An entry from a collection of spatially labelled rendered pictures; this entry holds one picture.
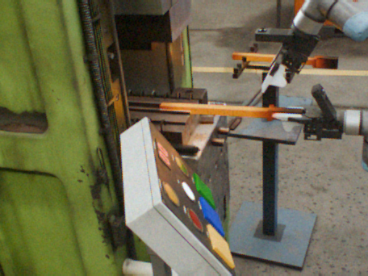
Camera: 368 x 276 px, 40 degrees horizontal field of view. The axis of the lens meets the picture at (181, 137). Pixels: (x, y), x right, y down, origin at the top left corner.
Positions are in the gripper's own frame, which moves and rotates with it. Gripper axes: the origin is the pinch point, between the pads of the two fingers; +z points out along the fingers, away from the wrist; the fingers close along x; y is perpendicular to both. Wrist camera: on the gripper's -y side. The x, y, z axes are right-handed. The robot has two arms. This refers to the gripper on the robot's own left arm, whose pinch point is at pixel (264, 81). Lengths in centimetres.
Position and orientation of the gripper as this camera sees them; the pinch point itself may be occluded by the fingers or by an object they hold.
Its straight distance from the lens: 155.2
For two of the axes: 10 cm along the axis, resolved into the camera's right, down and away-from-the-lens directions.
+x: 3.0, -5.1, 8.1
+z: -3.7, 7.2, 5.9
